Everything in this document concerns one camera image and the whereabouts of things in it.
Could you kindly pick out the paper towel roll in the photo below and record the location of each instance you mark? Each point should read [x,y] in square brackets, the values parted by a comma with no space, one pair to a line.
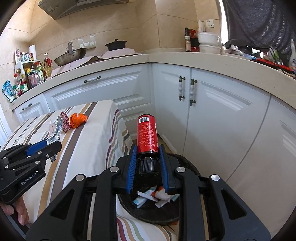
[32,51]

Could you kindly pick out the pink stove cover cloth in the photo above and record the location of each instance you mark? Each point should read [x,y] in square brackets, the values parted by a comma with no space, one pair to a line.
[87,60]

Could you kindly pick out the silver foil wrapper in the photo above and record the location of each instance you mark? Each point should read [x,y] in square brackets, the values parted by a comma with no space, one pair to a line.
[56,136]

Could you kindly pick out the clear orange dotted wrapper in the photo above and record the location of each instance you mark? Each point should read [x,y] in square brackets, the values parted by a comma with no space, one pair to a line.
[52,128]

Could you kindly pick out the black trash bin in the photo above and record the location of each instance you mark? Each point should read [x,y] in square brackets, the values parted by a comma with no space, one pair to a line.
[148,201]

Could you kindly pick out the blue white snack bag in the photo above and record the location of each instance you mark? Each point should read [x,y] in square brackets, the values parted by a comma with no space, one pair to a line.
[8,91]

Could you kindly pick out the cabinet door handle right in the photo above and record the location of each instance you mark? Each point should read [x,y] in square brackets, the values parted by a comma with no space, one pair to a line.
[192,91]

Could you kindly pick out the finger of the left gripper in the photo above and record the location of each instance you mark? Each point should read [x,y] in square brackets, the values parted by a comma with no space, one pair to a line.
[46,153]
[34,148]

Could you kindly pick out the person's left hand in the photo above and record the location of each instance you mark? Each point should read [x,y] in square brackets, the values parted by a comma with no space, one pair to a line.
[20,208]

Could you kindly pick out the green lid seasoning jar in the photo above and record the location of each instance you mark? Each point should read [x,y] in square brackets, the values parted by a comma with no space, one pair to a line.
[23,87]

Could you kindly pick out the dark sauce bottle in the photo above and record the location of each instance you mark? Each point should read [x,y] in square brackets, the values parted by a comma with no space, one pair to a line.
[187,40]

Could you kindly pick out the light blue sachet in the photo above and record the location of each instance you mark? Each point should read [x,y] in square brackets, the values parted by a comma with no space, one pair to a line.
[144,197]

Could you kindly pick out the white spice rack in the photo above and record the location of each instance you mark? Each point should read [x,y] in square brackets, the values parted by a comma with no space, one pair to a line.
[20,67]

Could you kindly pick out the wall power socket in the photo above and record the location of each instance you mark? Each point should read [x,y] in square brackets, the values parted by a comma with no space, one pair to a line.
[209,23]

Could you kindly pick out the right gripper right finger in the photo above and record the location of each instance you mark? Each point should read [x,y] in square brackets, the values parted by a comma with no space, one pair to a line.
[208,205]

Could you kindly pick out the range hood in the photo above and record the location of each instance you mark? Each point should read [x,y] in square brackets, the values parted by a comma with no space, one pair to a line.
[60,8]

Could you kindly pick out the dark grey hanging cloth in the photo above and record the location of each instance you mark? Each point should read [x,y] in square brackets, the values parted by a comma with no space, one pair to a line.
[261,25]

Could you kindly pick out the red spray can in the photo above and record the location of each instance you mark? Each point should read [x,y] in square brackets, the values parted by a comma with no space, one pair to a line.
[147,145]

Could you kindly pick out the white stacked bowls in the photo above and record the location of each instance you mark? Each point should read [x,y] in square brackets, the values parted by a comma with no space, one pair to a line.
[209,42]

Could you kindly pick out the cabinet door handle left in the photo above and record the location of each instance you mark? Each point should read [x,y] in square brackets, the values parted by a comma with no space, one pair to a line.
[181,88]

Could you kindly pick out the middle drawer handle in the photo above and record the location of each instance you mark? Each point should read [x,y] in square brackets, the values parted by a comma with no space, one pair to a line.
[92,79]

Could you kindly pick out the cabinet door handle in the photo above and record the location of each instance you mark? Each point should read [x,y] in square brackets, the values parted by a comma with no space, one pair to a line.
[181,88]
[192,91]

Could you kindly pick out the cooking oil bottle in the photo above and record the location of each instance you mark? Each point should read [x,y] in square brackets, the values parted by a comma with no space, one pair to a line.
[48,65]

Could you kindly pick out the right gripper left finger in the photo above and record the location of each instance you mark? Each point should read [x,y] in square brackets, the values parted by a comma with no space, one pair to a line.
[87,199]

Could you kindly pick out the black casserole pot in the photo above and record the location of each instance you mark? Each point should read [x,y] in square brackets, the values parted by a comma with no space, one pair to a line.
[116,44]

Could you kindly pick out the red checkered ribbon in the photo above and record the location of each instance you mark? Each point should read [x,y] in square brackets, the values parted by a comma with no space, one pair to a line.
[65,122]

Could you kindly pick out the steel frying pan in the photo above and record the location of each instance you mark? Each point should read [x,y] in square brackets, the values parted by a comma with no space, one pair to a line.
[71,55]

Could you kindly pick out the striped tablecloth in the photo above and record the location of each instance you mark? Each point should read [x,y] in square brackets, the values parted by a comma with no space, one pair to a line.
[89,150]

